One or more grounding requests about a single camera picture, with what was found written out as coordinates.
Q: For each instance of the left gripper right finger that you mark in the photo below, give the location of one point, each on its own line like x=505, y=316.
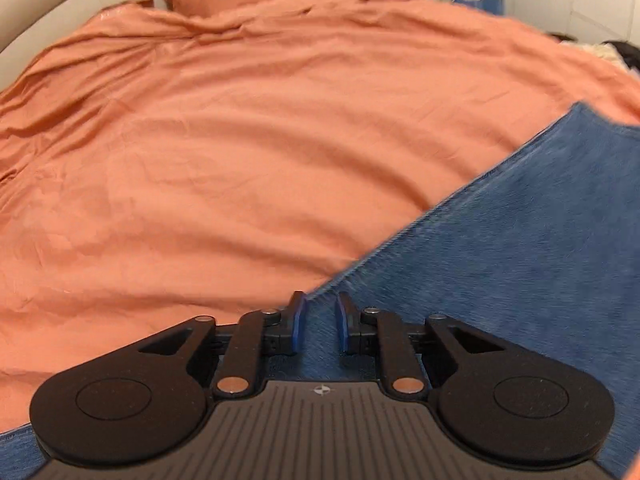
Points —
x=497, y=399

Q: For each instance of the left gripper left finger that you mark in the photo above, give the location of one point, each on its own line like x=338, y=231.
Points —
x=144, y=399

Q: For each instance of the blue denim jeans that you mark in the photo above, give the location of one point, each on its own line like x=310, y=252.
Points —
x=542, y=251

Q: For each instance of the orange duvet cover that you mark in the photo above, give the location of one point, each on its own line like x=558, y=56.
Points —
x=155, y=167

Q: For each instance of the cream clothes pile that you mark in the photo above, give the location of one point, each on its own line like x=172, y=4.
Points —
x=619, y=53

